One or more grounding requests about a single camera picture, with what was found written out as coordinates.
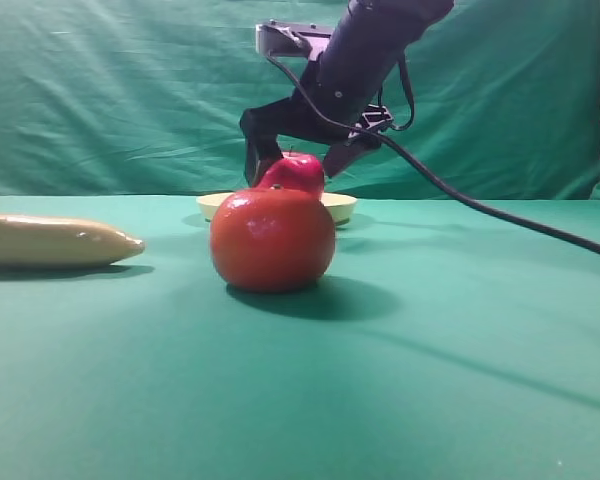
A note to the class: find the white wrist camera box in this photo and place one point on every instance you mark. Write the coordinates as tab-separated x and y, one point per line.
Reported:
277	38

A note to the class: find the yellow banana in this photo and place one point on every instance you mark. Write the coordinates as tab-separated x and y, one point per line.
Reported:
60	242

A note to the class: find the red apple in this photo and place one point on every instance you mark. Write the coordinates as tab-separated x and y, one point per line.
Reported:
297	171

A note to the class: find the orange tangerine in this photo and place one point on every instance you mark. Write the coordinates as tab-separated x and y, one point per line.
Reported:
271	240

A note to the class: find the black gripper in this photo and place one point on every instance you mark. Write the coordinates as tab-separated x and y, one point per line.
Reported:
349	125

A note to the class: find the pale yellow plate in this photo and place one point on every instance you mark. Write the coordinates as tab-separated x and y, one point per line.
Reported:
340	206

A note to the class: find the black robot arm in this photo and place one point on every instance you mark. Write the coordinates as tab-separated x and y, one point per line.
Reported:
346	68

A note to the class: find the green backdrop cloth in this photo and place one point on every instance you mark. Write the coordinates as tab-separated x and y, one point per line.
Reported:
144	97

